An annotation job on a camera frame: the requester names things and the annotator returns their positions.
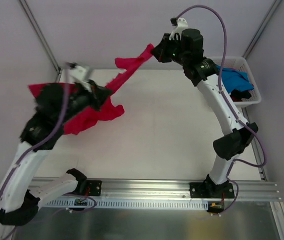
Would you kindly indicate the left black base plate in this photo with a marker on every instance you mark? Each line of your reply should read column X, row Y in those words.
column 93, row 188

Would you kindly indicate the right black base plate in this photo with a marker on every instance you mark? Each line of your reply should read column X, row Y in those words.
column 208, row 190

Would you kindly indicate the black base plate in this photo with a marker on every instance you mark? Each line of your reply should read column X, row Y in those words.
column 93, row 188
column 208, row 190

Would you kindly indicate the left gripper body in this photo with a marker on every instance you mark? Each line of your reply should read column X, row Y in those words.
column 94, row 94

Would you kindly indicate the red t shirt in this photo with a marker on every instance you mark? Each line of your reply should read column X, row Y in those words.
column 235, row 98

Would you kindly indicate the aluminium frame post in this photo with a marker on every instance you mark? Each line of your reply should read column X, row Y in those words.
column 39, row 33
column 262, row 27

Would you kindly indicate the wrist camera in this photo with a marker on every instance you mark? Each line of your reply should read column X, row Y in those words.
column 179, row 25
column 79, row 74

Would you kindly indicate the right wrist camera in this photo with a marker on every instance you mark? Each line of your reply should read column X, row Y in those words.
column 179, row 25

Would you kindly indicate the white plastic basket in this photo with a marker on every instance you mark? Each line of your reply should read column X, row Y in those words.
column 240, row 64

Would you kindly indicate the aluminium mounting rail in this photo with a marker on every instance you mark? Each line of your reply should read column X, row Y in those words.
column 143, row 189

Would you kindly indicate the rear aluminium table edge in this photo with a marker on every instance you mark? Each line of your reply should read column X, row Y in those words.
column 170, row 67

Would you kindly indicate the blue t shirt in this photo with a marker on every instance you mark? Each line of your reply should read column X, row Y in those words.
column 233, row 79

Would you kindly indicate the black t shirt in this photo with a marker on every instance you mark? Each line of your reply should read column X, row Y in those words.
column 245, row 95

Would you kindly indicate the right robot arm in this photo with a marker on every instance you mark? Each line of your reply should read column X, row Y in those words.
column 186, row 49

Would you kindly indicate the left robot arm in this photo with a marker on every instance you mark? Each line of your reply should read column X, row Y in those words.
column 56, row 104

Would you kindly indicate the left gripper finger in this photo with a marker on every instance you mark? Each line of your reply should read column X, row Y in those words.
column 93, row 87
column 101, row 93

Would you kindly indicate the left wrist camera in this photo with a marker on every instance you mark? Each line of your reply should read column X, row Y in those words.
column 79, row 74

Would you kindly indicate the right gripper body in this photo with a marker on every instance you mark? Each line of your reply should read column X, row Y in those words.
column 163, row 50

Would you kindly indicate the left aluminium frame post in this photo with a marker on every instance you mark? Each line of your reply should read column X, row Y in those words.
column 39, row 33

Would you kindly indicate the right aluminium frame post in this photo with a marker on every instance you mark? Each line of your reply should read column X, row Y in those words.
column 262, row 27

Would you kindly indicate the pink t shirt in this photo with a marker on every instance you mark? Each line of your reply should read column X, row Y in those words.
column 108, row 112

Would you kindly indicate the white slotted cable duct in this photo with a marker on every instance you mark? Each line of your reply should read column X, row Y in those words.
column 136, row 204

